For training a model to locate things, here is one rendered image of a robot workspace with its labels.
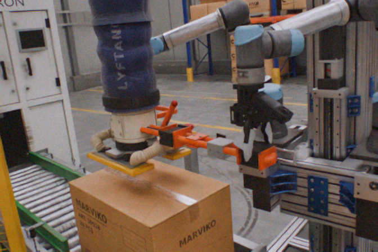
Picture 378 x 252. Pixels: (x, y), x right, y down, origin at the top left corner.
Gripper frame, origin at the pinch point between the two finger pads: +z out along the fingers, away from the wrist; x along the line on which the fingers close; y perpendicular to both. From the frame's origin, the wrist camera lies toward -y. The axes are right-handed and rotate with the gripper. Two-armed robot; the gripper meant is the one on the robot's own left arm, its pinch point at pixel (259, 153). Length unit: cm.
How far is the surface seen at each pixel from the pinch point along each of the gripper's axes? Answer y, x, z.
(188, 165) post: 85, -45, 39
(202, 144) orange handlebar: 19.4, 3.8, -0.2
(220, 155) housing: 11.6, 3.7, 1.8
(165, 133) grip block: 35.0, 6.0, -1.9
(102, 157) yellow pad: 66, 15, 11
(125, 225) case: 45, 20, 31
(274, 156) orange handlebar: -5.2, 0.5, -0.5
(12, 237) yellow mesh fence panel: 99, 47, 46
